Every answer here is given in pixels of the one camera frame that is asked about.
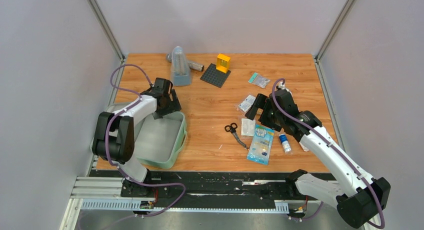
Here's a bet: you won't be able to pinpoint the black handled scissors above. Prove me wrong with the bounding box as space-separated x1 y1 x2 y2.
224 122 249 150

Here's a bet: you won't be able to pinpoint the clear bag of pads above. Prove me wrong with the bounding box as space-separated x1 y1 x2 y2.
236 94 256 114

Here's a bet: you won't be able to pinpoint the mint green medicine kit case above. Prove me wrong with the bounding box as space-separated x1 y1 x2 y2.
125 111 187 169

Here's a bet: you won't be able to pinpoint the dark grey brick baseplate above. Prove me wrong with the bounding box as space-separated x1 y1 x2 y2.
200 63 231 88

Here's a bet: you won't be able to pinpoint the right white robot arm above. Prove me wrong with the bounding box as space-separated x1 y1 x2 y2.
245 88 391 229

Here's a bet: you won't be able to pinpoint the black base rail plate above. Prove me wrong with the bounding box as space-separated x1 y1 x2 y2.
119 170 339 211

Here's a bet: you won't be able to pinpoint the yellow toy window brick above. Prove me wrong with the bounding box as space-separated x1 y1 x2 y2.
216 53 231 74

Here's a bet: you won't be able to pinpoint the small blue white bottle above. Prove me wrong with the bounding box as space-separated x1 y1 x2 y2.
278 133 292 154

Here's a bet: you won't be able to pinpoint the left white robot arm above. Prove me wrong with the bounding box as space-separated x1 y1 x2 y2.
90 77 182 197

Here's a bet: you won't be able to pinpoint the blue mask package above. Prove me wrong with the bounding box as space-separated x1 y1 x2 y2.
246 124 275 165

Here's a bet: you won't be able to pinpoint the glitter silver microphone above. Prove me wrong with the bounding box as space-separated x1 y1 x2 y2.
165 53 205 72

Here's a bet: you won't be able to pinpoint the teal header plastic packet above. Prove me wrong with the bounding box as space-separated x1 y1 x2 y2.
248 72 271 89

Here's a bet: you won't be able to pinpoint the white blue cotton packet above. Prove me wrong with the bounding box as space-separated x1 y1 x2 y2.
299 142 309 152

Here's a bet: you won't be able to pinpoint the white gauze packet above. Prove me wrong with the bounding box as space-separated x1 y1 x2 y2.
241 118 256 137

